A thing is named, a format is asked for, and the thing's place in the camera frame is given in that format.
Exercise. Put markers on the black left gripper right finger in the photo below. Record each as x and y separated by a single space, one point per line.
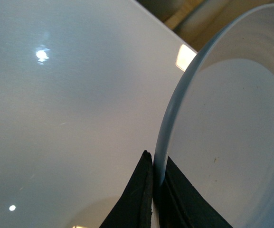
182 206

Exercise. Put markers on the light blue round plate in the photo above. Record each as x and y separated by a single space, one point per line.
219 125

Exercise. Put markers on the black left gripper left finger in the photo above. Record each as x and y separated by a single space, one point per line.
133 209

